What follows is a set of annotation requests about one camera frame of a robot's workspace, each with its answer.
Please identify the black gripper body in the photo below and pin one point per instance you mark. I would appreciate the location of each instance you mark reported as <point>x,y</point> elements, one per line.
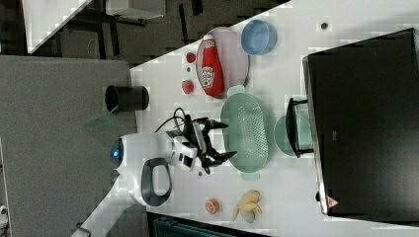
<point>193,131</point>

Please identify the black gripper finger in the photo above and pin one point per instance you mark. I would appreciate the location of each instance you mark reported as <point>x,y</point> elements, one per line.
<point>213,124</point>
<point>215,158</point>

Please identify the green oval strainer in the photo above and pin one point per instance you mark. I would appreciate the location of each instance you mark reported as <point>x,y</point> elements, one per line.
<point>245,133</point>

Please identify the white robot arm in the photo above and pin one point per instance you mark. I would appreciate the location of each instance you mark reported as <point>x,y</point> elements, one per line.
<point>143,163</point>

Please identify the lower red strawberry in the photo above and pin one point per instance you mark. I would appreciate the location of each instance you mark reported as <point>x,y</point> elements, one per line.
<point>188,87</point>

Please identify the red strawberry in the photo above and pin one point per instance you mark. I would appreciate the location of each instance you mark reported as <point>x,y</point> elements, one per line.
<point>188,87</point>
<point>191,57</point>

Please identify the red ketchup bottle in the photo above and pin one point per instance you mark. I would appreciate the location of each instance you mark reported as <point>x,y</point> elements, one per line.
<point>212,76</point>

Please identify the yellow banana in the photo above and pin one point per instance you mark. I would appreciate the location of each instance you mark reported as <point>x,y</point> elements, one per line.
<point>248,206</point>

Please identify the upper red strawberry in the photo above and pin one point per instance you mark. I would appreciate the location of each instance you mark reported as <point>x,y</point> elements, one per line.
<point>191,57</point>

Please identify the black utensil cup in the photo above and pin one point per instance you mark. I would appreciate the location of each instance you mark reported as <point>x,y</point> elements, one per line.
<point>126,99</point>

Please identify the pink round plate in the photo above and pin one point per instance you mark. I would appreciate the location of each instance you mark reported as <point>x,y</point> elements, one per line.
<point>233,59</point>

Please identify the green mug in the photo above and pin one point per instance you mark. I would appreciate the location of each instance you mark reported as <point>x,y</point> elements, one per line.
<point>293,137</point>

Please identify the blue bowl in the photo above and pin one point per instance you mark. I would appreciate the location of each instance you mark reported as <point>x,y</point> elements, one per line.
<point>258,37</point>

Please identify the green spatula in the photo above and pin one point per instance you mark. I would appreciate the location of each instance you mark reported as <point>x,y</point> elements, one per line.
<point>103,120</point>

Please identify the black toaster oven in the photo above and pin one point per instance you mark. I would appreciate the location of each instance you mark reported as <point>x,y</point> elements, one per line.
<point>362,101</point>

